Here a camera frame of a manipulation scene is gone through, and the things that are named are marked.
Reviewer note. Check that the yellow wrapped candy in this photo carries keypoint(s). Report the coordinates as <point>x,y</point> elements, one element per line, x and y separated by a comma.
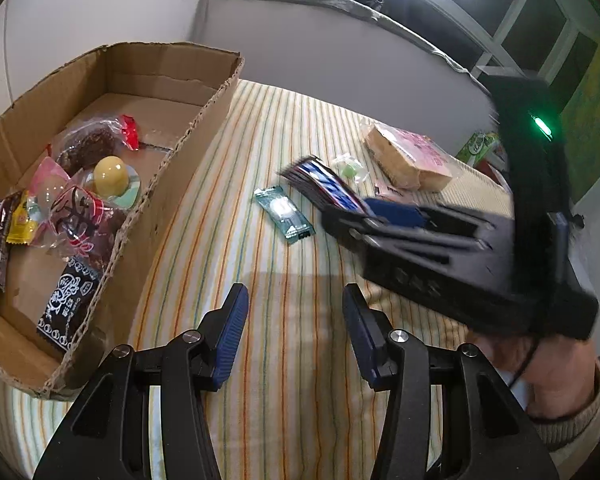
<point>22,227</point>

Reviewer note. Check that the cardboard box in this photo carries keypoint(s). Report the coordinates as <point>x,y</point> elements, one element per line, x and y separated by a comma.
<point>180,70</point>

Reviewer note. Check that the person's right hand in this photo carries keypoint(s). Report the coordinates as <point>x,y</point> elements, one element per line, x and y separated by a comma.
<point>560,370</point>

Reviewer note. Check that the green candy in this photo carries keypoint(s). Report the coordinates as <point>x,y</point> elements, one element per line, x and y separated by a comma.
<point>350,169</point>

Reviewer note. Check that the bread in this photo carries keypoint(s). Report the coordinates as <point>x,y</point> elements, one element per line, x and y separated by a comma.
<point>405,157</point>

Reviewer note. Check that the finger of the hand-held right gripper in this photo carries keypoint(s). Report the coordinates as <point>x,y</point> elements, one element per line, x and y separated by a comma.
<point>350,227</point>
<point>395,212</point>

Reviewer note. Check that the yellow egg toy candy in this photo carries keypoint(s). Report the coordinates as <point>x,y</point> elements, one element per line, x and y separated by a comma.
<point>111,175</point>

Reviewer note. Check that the person's right forearm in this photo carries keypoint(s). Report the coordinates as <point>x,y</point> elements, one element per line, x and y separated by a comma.
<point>575,430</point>

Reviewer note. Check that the green paper bag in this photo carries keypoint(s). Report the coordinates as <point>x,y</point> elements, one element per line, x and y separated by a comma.
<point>477,147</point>

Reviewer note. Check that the small pink sachet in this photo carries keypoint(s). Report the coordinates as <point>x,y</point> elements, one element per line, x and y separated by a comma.
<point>387,191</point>

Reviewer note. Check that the black white patterned packet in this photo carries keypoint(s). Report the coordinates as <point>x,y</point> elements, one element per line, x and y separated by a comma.
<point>67,300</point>

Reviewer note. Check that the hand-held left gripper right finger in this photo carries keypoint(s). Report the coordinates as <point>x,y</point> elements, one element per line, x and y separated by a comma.
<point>367,345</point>

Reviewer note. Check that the teal foil packet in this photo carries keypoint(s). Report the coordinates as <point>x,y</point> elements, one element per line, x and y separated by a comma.
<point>285,215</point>

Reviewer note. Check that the white framed window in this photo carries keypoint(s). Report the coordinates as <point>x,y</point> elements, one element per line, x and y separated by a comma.
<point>540,40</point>

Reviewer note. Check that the striped cloth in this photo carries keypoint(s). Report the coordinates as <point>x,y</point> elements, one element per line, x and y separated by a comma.
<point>290,410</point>

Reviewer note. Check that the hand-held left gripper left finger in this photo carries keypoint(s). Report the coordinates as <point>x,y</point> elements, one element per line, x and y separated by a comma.
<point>230,340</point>

